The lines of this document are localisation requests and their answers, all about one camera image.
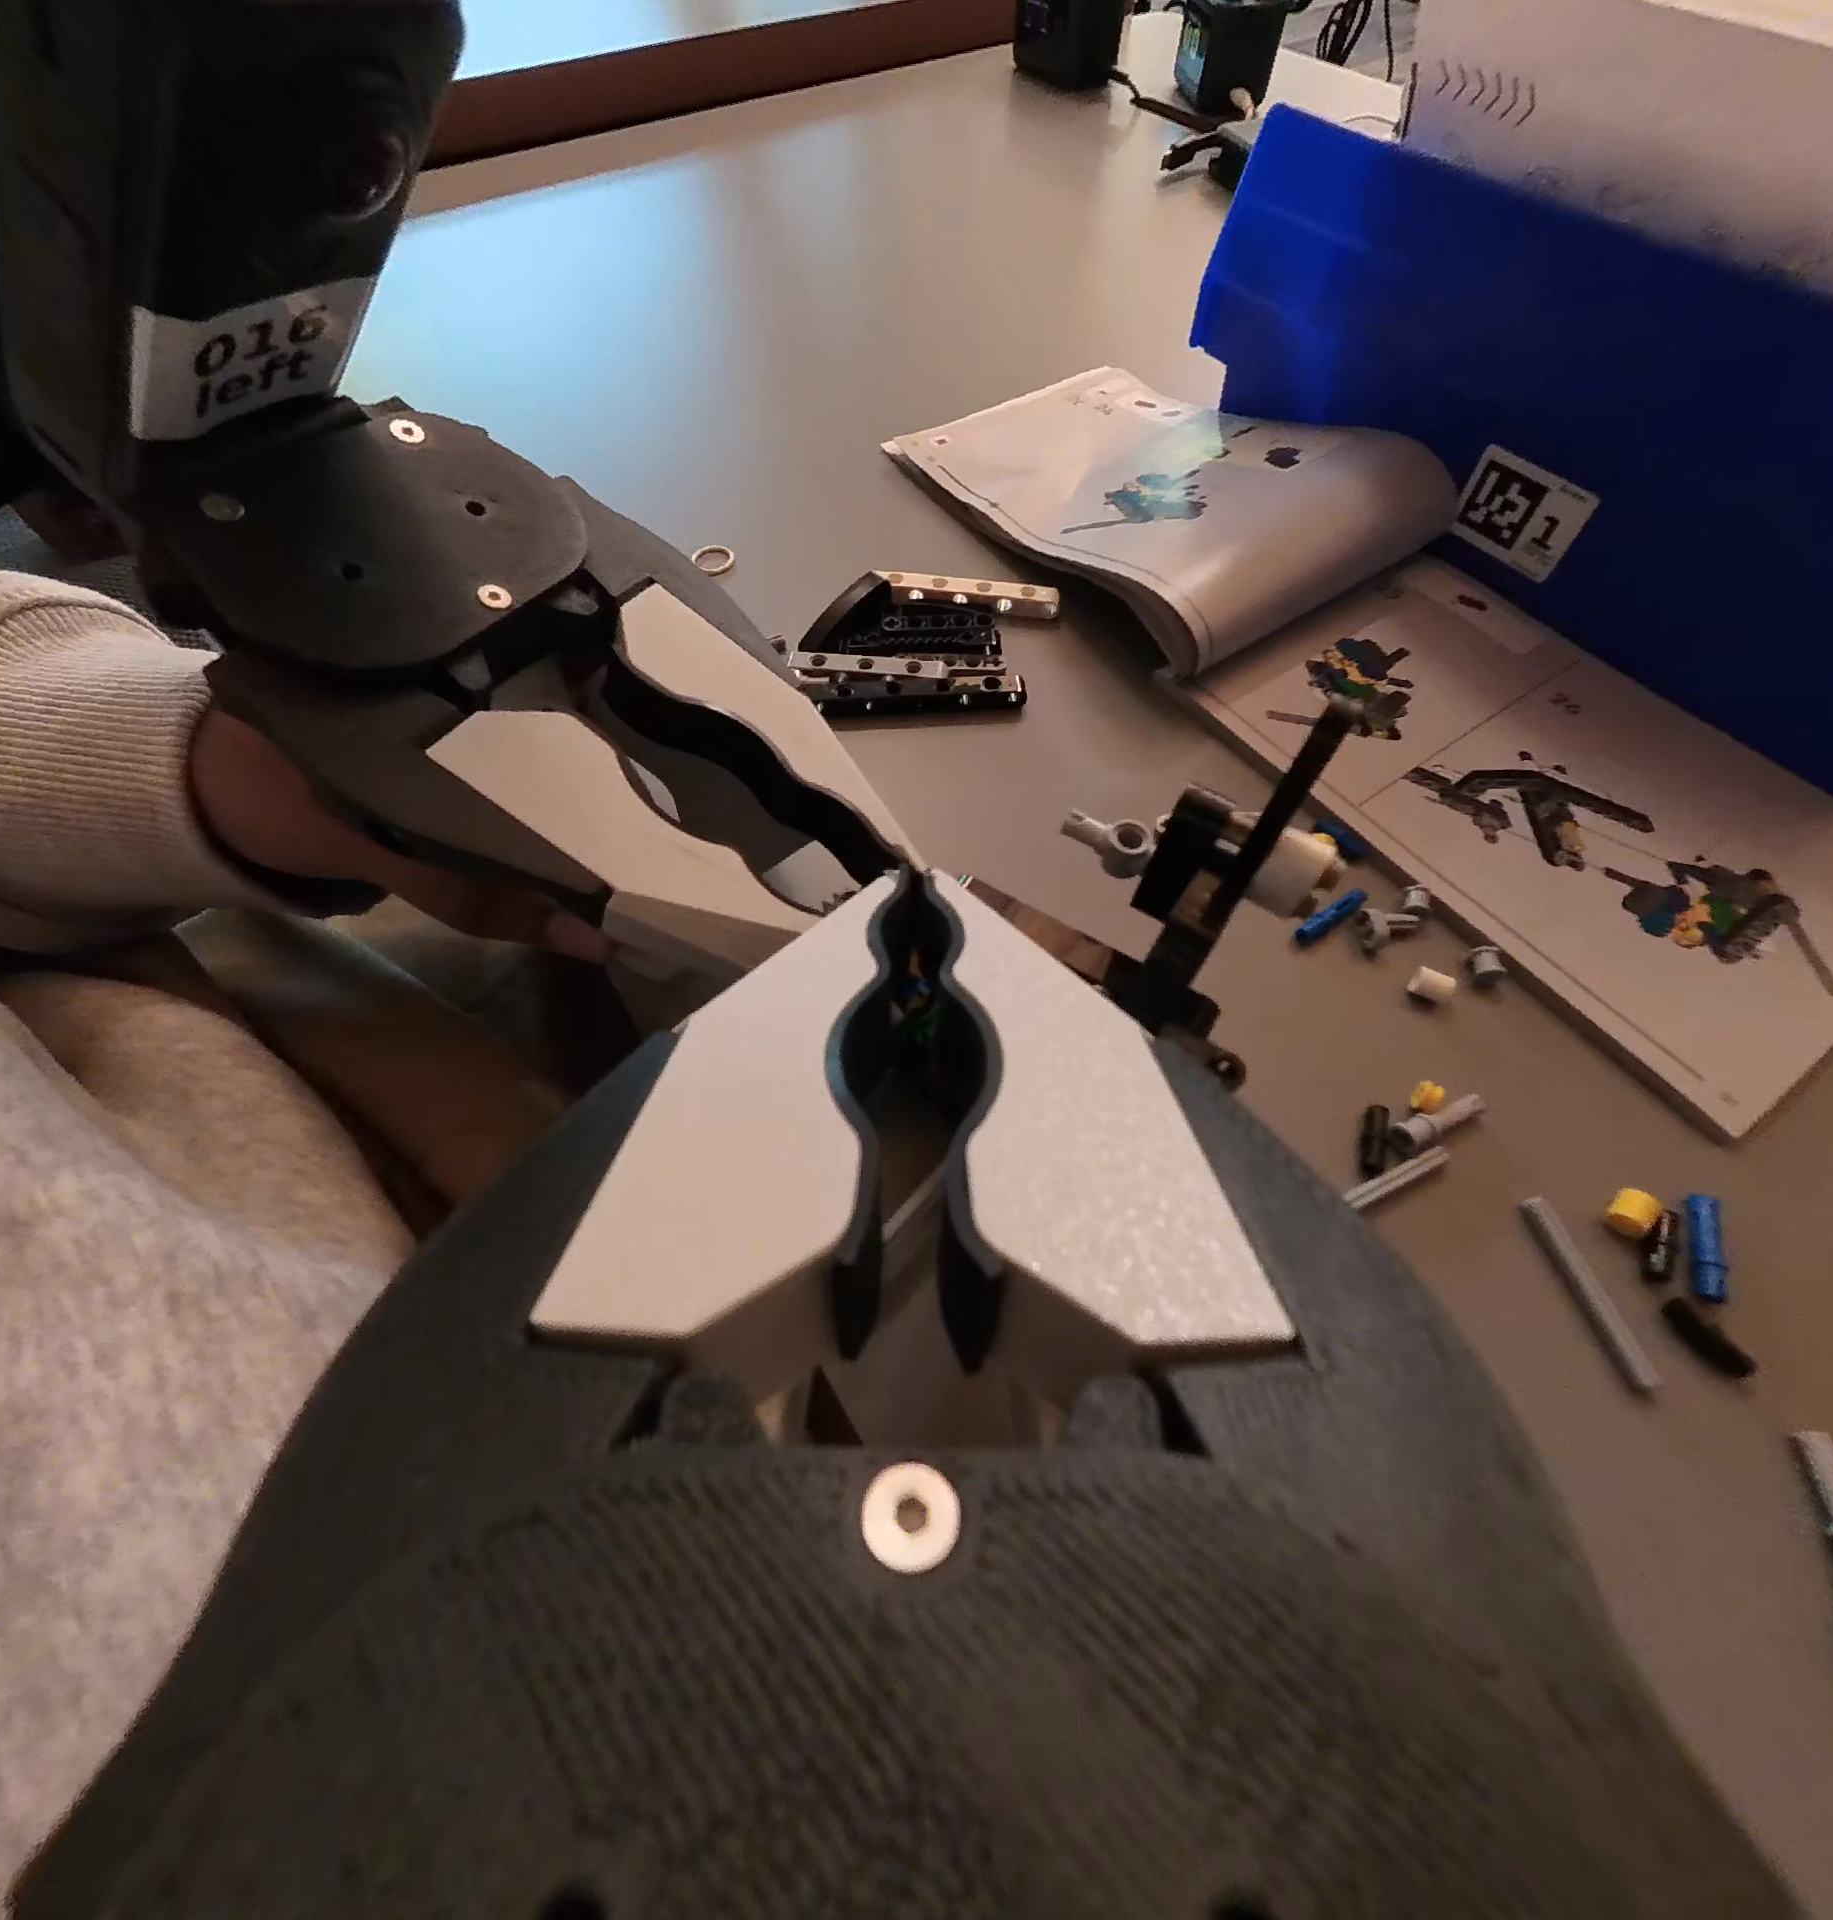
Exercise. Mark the grey lego connector with hole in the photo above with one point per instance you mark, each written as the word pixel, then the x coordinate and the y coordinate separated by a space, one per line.
pixel 1110 842

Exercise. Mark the long white lego beam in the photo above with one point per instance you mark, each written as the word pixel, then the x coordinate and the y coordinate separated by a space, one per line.
pixel 872 666

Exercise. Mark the person's brown trousers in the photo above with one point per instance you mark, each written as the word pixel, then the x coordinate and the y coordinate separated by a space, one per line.
pixel 453 1050

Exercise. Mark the medium blue lego pin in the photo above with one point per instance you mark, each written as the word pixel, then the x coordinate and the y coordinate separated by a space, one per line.
pixel 1706 1245

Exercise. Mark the long pale lego axle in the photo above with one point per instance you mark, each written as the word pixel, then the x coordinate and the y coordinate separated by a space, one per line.
pixel 1593 1295

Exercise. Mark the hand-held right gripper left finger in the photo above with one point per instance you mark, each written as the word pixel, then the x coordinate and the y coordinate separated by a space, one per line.
pixel 705 1171

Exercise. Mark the short grey lego axle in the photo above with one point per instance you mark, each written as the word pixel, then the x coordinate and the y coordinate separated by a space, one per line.
pixel 1396 1179

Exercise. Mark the open lego instruction booklet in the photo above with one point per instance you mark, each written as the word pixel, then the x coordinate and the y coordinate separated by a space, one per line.
pixel 1532 901

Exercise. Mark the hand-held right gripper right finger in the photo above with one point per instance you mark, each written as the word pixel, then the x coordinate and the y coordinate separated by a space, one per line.
pixel 1110 1186

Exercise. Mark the shiny grey lego beam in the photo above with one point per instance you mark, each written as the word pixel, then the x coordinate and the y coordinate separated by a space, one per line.
pixel 971 596

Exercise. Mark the lego gear assembly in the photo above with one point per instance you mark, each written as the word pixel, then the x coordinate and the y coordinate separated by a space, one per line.
pixel 918 1002

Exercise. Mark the yellow and grey lego pin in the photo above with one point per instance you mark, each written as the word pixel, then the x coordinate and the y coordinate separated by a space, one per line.
pixel 1436 1112

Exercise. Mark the grey lego pulley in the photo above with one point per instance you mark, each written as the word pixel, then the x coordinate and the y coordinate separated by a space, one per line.
pixel 1488 960

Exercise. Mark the person's left hand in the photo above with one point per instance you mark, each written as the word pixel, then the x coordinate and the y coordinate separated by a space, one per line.
pixel 258 811

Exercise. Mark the black charger with teal label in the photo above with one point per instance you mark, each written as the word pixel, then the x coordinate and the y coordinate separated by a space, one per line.
pixel 1223 53

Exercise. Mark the black lego pin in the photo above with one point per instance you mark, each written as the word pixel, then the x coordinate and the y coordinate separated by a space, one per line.
pixel 1374 1136
pixel 1707 1339
pixel 1659 1247

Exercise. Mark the long blue lego pin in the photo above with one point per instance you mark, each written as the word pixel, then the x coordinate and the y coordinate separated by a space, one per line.
pixel 1334 914

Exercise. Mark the white cardboard box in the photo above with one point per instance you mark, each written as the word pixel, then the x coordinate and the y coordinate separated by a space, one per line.
pixel 1682 119

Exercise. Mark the white lego cylinder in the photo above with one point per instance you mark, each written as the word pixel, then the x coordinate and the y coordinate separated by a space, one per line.
pixel 1304 874

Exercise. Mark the blue storage bin with tag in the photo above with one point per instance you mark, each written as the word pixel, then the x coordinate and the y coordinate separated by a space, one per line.
pixel 1605 376

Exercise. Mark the small blue lego piece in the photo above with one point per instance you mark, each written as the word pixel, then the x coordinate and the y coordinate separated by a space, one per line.
pixel 1344 842

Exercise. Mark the white lego bush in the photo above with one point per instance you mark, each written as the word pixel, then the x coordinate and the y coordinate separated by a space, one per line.
pixel 1436 982

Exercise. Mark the black charger block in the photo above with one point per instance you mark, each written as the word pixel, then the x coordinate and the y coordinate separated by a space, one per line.
pixel 1066 36

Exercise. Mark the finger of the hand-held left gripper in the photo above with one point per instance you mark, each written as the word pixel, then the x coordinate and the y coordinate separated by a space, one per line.
pixel 735 674
pixel 558 795

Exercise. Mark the black lego frame assembly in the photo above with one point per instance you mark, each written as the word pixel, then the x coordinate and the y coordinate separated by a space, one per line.
pixel 1192 857

